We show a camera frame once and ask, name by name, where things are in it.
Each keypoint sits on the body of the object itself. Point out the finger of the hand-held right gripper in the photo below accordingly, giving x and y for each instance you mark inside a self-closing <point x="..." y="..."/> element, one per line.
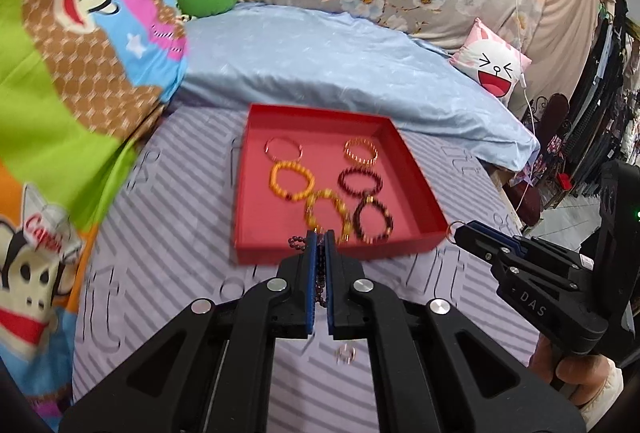
<point x="520" y="265"/>
<point x="540" y="249"/>

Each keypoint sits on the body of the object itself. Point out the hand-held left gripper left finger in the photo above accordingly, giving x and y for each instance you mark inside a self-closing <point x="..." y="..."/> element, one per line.
<point x="311" y="293"/>

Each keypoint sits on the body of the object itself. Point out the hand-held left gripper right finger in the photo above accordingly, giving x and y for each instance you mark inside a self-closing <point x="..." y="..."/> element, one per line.
<point x="331" y="293"/>

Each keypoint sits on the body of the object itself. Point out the red shallow box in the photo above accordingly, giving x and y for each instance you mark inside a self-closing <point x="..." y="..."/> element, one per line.
<point x="260" y="225"/>

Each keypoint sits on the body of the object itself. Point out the thin gold bangle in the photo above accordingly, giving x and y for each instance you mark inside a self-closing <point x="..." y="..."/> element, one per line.
<point x="266" y="149"/>

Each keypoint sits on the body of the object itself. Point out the person's right hand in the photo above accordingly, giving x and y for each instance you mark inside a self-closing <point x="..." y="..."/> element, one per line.
<point x="580" y="378"/>

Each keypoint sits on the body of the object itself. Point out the dark red chair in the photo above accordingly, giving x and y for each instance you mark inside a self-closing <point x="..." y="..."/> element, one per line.
<point x="555" y="113"/>

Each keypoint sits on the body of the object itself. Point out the pink cat face pillow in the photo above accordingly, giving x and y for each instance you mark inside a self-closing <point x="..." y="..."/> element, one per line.
<point x="492" y="63"/>

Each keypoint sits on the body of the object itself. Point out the rack of hanging clothes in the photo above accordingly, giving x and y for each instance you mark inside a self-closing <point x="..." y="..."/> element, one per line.
<point x="615" y="63"/>

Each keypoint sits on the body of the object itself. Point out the light blue sheet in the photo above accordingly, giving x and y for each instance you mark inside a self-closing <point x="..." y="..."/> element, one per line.
<point x="325" y="63"/>

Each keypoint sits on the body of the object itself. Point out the beige curtain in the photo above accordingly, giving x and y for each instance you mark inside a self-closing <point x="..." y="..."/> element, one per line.
<point x="575" y="13"/>

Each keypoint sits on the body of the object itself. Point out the cartoon monkey blanket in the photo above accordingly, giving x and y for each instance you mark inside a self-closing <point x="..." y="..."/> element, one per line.
<point x="75" y="113"/>

